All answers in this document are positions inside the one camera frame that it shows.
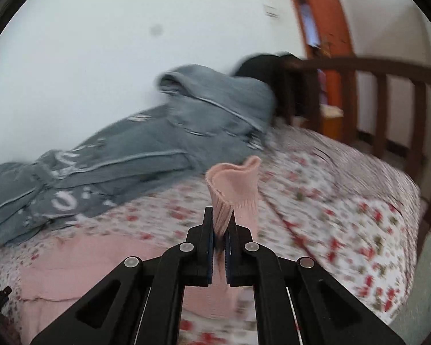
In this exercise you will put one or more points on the pink ribbed knit sweater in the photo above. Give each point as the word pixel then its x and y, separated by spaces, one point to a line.
pixel 233 187

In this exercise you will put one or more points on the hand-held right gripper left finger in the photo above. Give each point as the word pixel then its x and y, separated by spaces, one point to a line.
pixel 210 255

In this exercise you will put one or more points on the black cloth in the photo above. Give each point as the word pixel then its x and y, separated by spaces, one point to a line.
pixel 262 68

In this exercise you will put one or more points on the floral red white bedsheet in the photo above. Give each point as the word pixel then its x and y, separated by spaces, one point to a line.
pixel 344 222

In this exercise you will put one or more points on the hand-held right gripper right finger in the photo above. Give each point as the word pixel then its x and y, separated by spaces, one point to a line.
pixel 229 258

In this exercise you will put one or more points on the grey printed blanket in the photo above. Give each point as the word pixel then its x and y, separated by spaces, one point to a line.
pixel 129 151

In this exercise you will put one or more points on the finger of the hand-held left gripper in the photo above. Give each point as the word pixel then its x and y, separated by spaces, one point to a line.
pixel 0 297

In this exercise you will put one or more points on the orange wooden door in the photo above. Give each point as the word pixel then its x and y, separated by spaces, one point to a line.
pixel 327 14

